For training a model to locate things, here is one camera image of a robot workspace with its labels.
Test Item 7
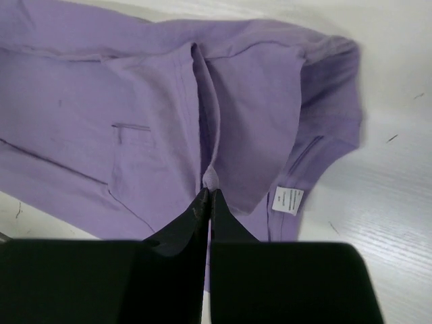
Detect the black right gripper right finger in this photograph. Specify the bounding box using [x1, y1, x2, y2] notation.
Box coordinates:
[210, 190, 384, 323]

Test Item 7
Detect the purple t shirt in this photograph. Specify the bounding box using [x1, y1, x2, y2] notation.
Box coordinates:
[0, 0, 364, 291]

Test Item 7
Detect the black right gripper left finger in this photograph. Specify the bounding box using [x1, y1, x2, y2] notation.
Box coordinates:
[1, 189, 210, 323]

